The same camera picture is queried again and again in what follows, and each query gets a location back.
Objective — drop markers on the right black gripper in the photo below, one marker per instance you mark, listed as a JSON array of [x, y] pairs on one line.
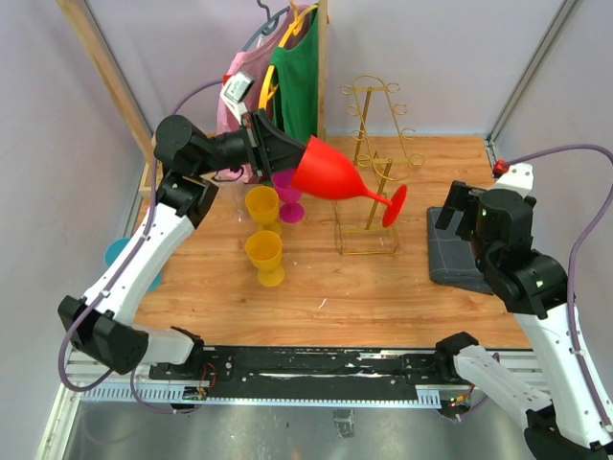
[[456, 198]]

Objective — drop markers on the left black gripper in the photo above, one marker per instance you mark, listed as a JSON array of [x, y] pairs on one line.
[[277, 151]]

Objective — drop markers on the red plastic wine glass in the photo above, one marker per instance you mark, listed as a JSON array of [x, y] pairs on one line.
[[324, 172]]

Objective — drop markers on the magenta plastic wine glass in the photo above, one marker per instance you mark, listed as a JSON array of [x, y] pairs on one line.
[[291, 210]]

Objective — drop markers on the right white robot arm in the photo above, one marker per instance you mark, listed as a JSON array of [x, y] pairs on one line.
[[573, 418]]

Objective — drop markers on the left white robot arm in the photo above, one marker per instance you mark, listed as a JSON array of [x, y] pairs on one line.
[[100, 323]]

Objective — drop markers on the rear yellow wine glass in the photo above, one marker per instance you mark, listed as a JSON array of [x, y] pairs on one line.
[[263, 206]]

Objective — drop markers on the yellow wine glass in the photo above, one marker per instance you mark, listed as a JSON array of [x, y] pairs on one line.
[[264, 250], [263, 206]]

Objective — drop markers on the clear glass wine glass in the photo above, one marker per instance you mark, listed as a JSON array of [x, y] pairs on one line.
[[239, 206]]

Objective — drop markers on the front yellow wine glass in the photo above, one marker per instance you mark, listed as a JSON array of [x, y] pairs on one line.
[[264, 250]]

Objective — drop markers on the teal plastic wine glass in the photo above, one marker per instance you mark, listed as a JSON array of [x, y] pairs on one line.
[[115, 249]]

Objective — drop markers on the grey checked cloth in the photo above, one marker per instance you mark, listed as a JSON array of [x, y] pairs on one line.
[[450, 261]]

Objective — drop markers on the pink shirt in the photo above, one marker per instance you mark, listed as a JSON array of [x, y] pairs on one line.
[[254, 63]]

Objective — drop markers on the green vest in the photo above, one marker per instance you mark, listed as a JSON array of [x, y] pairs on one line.
[[295, 110]]

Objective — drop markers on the grey clothes hanger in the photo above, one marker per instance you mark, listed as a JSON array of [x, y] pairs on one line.
[[268, 27]]

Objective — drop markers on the yellow clothes hanger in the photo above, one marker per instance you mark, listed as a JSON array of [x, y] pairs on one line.
[[285, 56]]

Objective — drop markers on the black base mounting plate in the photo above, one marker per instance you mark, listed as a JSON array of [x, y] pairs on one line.
[[310, 374]]

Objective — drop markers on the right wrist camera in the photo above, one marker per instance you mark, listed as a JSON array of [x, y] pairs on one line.
[[518, 178]]

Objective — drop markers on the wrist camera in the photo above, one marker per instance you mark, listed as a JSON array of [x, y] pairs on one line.
[[518, 178], [234, 92]]

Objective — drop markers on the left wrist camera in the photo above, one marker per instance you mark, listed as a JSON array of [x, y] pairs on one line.
[[234, 92]]

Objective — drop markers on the gold wire wine glass rack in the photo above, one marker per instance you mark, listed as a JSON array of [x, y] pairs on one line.
[[364, 235]]

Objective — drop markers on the wooden clothes rack frame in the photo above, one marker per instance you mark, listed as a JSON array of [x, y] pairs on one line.
[[177, 143]]

